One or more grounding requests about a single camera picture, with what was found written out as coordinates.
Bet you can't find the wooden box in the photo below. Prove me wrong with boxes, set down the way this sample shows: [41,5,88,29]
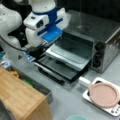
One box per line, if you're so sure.
[0,67,52,120]

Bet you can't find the black tray bin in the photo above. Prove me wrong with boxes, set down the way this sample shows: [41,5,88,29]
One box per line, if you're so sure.
[21,76,53,103]

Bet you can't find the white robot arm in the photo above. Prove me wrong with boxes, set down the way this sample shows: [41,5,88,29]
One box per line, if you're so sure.
[0,0,71,62]

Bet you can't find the pink round plate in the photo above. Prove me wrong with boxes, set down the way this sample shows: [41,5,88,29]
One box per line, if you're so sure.
[88,83,120,108]

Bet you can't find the silver toaster oven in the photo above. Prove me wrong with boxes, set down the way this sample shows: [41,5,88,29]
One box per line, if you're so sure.
[50,10,120,72]

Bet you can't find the open oven glass door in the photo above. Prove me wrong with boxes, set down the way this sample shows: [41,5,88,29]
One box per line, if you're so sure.
[35,54,89,85]

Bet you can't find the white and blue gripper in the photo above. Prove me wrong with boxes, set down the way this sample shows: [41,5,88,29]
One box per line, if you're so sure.
[24,8,70,47]

